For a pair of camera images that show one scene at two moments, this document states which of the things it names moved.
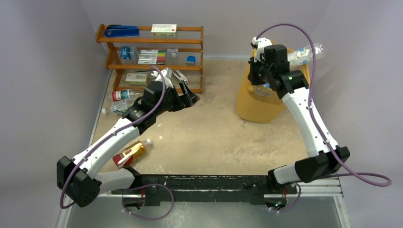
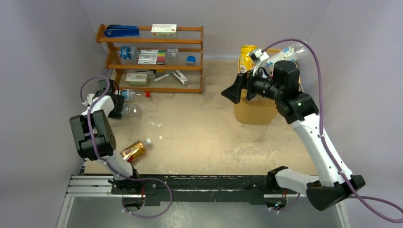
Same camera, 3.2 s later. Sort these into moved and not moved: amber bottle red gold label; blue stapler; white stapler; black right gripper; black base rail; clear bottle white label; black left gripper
Moved: black left gripper; clear bottle white label; black right gripper
Not moved: amber bottle red gold label; blue stapler; black base rail; white stapler
